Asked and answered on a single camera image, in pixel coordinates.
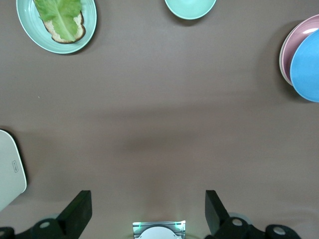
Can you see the blue shallow plate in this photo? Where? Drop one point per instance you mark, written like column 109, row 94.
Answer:
column 307, row 69

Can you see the white flat appliance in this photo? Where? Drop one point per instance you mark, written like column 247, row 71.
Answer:
column 10, row 169

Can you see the green lettuce leaf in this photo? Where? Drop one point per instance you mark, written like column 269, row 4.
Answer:
column 62, row 20

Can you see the toasted bread slice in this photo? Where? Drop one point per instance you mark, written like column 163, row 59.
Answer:
column 81, row 26

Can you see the pink shallow plate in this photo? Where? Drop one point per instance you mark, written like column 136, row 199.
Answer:
column 295, row 37

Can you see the beige shallow plate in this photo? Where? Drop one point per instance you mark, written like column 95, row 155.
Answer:
column 283, row 72

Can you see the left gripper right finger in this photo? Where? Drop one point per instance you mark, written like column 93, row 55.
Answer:
column 214, row 211

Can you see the green plate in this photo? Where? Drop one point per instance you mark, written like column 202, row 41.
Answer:
column 30, row 27

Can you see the small green bowl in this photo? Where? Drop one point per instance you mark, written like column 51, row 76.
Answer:
column 189, row 7

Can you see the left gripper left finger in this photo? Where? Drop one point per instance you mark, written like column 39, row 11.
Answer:
column 77, row 211

